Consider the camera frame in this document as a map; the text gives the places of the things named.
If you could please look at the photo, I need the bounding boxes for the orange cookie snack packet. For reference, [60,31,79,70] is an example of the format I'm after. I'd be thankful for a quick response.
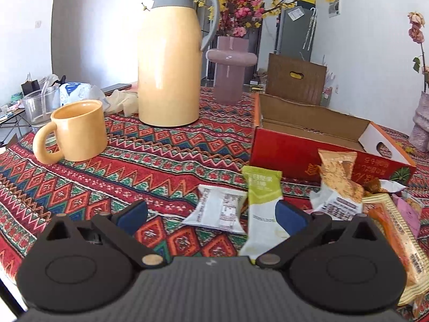
[310,149,365,222]

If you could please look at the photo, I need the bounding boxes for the brown wooden chair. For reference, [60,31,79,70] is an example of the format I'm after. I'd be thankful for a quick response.
[265,53,328,106]

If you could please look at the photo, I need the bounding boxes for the long orange snack packet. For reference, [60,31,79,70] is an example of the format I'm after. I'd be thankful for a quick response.
[362,194,429,307]

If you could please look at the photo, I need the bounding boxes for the dark flat board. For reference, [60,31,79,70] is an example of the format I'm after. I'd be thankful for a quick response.
[101,83,132,94]

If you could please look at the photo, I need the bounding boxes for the beige crumpled cloth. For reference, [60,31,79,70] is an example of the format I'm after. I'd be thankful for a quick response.
[107,89,139,116]

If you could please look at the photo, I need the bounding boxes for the red cardboard box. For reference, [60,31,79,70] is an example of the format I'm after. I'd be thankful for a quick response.
[250,93,417,188]

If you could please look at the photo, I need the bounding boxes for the cluttered side table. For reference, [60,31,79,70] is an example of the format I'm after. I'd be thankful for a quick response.
[0,101,34,145]

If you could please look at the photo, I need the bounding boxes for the grey refrigerator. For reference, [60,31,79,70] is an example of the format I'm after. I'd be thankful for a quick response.
[276,5,317,64]

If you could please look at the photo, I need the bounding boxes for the textured lilac vase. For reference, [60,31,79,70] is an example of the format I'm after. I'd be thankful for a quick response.
[408,90,429,151]

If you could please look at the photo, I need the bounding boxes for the yellow thermos jug grey handle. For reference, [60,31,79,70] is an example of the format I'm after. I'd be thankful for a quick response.
[137,0,221,128]

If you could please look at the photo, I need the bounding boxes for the pink and yellow blossom branches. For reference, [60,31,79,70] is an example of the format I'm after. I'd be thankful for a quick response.
[141,0,344,38]

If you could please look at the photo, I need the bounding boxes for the yellow ceramic mug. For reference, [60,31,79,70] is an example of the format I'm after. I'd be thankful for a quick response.
[32,100,108,164]

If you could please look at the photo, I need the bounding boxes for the pink snack packet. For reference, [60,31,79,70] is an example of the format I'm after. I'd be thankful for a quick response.
[392,193,423,239]

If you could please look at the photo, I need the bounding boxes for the pink glass vase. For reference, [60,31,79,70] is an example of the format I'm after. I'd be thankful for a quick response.
[205,36,258,104]

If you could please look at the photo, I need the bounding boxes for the colourful patterned tablecloth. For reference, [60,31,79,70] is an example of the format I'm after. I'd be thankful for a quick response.
[0,85,429,322]

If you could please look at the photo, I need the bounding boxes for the brown wrapped candy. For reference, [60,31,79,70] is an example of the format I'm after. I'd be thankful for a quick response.
[363,178,382,193]

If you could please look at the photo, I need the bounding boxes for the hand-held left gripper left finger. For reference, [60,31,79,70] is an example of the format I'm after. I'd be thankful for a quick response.
[43,200,165,269]

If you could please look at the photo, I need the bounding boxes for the dried pink roses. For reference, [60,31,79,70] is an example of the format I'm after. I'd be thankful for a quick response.
[407,12,429,93]

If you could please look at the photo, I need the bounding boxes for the clear glass pitcher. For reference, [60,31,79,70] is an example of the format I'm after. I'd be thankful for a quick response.
[23,85,61,133]

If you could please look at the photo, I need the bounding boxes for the white folded umbrella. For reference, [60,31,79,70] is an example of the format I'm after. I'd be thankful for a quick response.
[302,7,317,50]

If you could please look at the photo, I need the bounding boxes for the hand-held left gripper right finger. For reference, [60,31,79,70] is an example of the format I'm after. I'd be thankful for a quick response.
[255,200,381,269]

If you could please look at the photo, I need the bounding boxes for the green snack packet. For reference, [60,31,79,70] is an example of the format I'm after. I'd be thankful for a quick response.
[239,166,292,266]

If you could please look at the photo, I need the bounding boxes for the white and blue plastic bag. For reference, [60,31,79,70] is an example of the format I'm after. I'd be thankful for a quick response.
[60,82,111,111]

